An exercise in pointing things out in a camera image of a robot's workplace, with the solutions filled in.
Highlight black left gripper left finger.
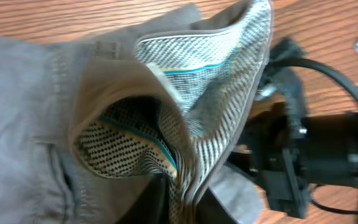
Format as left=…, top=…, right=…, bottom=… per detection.
left=117, top=175, right=168, bottom=224

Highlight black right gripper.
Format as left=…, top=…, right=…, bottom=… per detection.
left=228, top=37, right=309, bottom=218

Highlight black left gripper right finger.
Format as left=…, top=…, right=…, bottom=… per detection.
left=196, top=189, right=236, bottom=224

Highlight grey shorts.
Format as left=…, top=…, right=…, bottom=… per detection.
left=0, top=0, right=272, bottom=223

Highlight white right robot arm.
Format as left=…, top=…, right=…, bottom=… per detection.
left=226, top=38, right=358, bottom=218

